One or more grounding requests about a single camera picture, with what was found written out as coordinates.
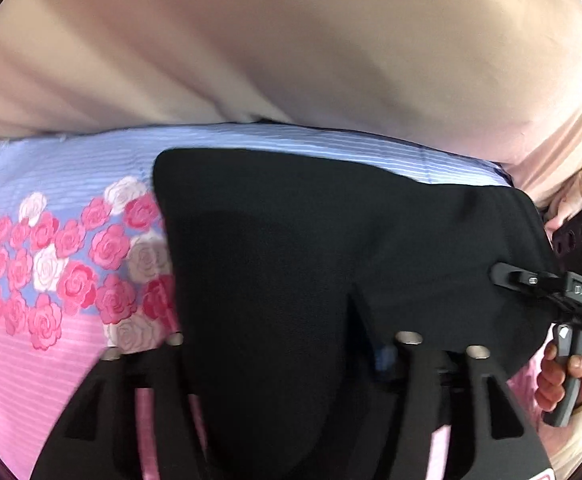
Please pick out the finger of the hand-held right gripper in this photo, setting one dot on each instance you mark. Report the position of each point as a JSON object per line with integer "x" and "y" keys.
{"x": 526, "y": 278}

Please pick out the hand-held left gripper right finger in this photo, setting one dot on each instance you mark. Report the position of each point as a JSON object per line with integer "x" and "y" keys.
{"x": 412, "y": 385}

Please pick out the person's right hand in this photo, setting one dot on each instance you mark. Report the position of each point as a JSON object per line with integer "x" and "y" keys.
{"x": 551, "y": 381}

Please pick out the black pants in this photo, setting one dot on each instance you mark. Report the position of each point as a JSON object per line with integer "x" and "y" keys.
{"x": 296, "y": 240}

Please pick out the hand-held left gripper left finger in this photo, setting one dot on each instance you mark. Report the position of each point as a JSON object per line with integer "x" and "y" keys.
{"x": 168, "y": 376}

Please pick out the pink floral bedsheet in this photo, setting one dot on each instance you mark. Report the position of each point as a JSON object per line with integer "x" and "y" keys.
{"x": 46, "y": 180}

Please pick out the beige padded headboard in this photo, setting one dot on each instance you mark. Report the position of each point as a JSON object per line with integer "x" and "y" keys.
{"x": 291, "y": 35}

